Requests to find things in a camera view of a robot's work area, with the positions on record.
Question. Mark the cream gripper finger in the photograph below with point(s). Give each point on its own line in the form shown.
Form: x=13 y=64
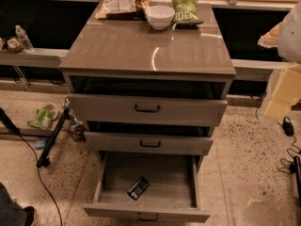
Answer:
x=270 y=39
x=286 y=94

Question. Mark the blue rxbar snack bar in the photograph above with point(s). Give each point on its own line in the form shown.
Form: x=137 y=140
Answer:
x=138 y=188

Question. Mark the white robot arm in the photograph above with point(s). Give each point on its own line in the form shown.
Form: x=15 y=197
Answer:
x=286 y=37

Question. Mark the grey drawer cabinet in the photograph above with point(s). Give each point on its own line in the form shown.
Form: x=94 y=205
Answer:
x=129 y=58

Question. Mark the grey middle drawer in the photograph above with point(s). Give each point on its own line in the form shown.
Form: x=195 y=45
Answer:
x=136 y=143

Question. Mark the grey drawer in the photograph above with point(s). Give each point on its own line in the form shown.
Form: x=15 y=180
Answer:
x=148 y=110
x=136 y=143
x=173 y=193

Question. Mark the grey top drawer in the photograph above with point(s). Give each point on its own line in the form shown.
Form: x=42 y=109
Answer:
x=148 y=110

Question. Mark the grey bottom drawer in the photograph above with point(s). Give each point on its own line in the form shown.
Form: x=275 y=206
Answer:
x=173 y=193

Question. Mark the black power adapter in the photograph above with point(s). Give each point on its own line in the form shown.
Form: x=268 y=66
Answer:
x=288 y=126

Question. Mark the green chip bag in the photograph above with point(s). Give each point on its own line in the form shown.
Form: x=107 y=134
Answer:
x=185 y=13

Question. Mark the white bowl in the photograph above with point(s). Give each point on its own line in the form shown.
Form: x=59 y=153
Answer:
x=159 y=17

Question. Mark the brown chip bag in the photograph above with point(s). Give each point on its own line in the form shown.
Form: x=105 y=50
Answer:
x=122 y=10

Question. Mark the small can on floor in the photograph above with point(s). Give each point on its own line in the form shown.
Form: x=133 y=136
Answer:
x=77 y=128

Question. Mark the green white cloth bundle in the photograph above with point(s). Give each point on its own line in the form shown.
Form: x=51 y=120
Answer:
x=45 y=116

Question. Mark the clear water bottle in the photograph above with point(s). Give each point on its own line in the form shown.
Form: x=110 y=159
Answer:
x=23 y=38

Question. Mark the black tripod leg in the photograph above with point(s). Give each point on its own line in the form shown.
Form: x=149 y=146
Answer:
x=44 y=160

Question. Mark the small bowl on ledge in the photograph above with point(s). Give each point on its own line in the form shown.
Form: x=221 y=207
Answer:
x=11 y=45

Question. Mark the person leg in jeans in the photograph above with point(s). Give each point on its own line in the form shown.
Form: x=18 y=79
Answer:
x=12 y=214

